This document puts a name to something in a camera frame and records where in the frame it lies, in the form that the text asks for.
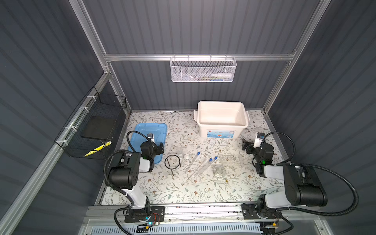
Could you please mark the white plastic storage bin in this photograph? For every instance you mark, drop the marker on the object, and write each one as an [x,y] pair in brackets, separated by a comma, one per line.
[221,119]

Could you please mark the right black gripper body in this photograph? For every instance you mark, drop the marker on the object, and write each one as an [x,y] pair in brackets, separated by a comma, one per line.
[250,147]

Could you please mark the blue plastic lid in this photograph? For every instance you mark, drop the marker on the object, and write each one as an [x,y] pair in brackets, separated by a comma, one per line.
[159,131]

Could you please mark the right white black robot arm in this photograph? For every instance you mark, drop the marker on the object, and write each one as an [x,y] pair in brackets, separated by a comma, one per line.
[302,186]

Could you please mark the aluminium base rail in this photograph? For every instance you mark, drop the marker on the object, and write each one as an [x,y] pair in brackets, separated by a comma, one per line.
[177,214]

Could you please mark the black wire basket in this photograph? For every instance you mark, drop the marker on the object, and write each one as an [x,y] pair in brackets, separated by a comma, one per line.
[96,127]

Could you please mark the clear test tube rack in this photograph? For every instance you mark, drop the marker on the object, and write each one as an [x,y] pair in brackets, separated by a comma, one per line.
[233,161]

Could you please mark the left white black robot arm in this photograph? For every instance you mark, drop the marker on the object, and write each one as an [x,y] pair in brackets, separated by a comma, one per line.
[121,173]

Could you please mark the white bottle in basket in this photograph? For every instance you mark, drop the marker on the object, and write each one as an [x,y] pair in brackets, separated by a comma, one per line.
[221,76]

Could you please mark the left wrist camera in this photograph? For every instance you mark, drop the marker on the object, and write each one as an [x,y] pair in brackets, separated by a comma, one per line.
[150,136]

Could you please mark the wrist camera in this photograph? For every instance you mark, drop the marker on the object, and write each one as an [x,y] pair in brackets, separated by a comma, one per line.
[150,136]
[258,139]

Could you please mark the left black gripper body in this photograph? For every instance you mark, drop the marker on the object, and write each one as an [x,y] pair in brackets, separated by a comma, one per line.
[157,149]

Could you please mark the blue capped test tube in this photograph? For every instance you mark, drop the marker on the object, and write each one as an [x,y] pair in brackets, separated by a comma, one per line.
[193,161]
[206,165]
[199,171]

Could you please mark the white wire mesh basket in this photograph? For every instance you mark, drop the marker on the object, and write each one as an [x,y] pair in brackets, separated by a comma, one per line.
[199,69]

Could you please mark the clear glass flask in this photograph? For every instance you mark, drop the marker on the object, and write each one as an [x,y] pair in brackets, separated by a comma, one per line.
[219,171]

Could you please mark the black wire ring stand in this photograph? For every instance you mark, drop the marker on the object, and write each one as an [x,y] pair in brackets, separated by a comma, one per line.
[172,162]

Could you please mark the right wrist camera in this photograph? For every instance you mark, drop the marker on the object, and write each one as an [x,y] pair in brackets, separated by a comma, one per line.
[258,139]

